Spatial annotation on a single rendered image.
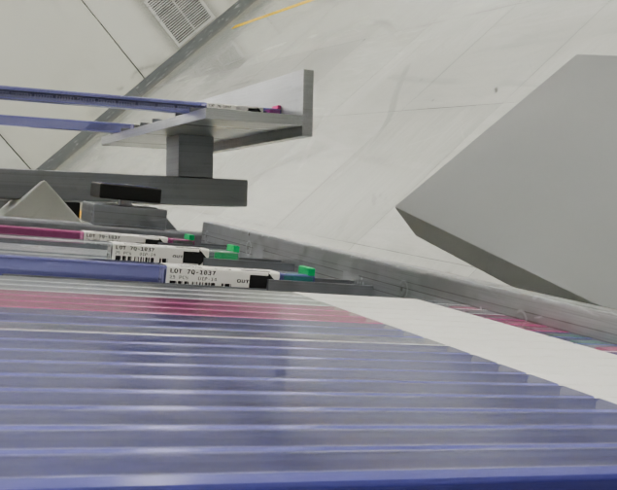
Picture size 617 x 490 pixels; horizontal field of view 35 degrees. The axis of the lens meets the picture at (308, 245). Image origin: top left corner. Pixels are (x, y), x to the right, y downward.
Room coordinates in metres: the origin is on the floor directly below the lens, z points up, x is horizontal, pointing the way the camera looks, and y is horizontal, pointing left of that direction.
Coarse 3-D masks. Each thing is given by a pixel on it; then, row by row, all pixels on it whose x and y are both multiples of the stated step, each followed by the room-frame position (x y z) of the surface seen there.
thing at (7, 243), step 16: (0, 240) 0.57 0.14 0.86; (16, 240) 0.57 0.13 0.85; (32, 240) 0.57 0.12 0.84; (48, 240) 0.57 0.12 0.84; (64, 240) 0.58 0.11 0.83; (80, 240) 0.58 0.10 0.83; (96, 240) 0.59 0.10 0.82; (64, 256) 0.57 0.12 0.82; (80, 256) 0.58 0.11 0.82; (96, 256) 0.58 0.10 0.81; (224, 256) 0.59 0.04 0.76
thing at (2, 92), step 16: (0, 96) 0.91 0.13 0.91; (16, 96) 0.91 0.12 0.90; (32, 96) 0.92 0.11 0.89; (48, 96) 0.92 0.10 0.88; (64, 96) 0.93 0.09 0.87; (80, 96) 0.93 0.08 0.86; (96, 96) 0.93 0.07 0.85; (112, 96) 0.94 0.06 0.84; (128, 96) 0.94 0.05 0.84; (176, 112) 0.96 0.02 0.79; (272, 112) 0.98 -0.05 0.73
